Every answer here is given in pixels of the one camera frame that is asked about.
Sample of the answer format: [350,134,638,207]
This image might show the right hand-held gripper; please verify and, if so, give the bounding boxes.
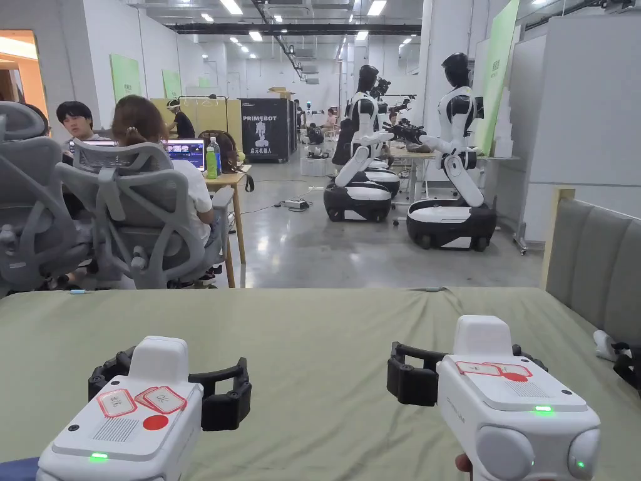
[386,314,602,481]

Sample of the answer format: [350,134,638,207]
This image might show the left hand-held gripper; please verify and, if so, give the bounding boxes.
[36,336,253,481]

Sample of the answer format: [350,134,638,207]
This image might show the white hand controller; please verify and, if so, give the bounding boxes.
[593,329,620,359]

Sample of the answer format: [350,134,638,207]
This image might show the white and black humanoid robot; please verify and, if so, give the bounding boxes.
[367,76,414,199]
[322,64,426,224]
[406,52,498,251]

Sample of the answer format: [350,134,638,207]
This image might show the bed with pale green sheet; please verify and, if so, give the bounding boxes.
[0,286,641,481]

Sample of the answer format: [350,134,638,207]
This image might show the grey padded headboard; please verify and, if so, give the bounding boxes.
[543,185,641,348]

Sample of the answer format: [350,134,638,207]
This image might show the dark blue garment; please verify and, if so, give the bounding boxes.
[0,455,41,481]

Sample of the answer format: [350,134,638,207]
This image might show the grey mesh office chair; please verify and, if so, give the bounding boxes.
[54,142,236,291]
[0,100,96,292]

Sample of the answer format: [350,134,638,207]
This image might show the wooden table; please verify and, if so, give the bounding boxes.
[387,142,521,226]
[162,136,255,289]

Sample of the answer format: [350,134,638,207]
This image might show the black cabinet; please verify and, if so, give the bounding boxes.
[240,97,297,164]

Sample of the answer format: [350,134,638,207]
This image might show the group of people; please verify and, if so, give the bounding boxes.
[294,98,342,160]

